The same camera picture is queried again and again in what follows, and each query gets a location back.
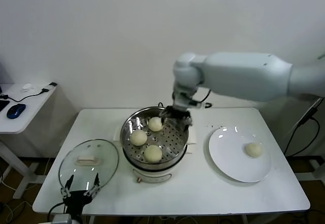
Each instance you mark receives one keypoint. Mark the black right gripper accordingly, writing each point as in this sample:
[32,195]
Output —
[177,113]

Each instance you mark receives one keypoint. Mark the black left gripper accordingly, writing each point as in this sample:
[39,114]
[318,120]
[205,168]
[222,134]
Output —
[76,199]

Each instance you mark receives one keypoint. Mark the white steamed baozi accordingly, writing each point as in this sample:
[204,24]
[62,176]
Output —
[253,149]
[153,153]
[155,124]
[138,137]

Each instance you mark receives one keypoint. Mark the round glass pot lid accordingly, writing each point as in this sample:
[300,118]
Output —
[104,153]

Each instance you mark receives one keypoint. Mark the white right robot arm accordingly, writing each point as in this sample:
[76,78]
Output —
[241,74]

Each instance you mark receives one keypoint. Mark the perforated steel steamer basket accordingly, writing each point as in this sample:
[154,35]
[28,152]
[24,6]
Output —
[172,142]

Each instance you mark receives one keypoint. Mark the stainless steel steamer pot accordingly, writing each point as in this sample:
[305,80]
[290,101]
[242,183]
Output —
[152,177]

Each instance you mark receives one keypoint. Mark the dark crumb scatter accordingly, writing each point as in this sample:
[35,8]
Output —
[214,126]

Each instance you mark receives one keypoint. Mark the large white plate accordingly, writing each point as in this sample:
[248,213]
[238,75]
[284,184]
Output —
[228,147]

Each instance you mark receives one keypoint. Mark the white side desk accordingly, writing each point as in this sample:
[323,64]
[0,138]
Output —
[30,107]

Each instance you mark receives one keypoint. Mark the blue computer mouse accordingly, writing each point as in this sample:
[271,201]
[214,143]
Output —
[15,111]

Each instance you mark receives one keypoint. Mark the white crumpled tissue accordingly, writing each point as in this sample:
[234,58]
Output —
[27,88]

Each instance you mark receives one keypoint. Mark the black keyboard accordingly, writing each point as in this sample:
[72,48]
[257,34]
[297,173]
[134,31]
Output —
[2,105]

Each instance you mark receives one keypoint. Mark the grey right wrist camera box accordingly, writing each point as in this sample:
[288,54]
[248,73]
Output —
[182,99]

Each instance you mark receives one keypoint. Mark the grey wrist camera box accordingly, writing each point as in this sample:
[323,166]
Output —
[182,99]
[62,219]

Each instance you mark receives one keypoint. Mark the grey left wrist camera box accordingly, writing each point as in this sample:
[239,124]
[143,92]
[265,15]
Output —
[62,219]

